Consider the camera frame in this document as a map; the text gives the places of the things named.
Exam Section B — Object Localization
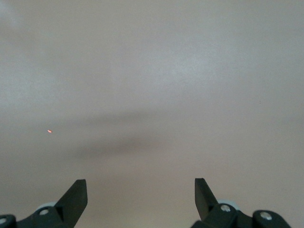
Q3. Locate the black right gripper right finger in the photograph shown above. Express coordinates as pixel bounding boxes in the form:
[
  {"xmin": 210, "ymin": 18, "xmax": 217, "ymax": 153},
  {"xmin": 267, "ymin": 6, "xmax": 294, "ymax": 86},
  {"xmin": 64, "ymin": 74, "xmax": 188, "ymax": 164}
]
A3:
[{"xmin": 191, "ymin": 178, "xmax": 293, "ymax": 228}]

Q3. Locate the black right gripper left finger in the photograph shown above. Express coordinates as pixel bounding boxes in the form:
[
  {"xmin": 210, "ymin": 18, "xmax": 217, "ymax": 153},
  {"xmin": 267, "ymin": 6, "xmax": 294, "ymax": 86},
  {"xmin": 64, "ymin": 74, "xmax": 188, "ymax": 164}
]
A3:
[{"xmin": 0, "ymin": 179, "xmax": 88, "ymax": 228}]

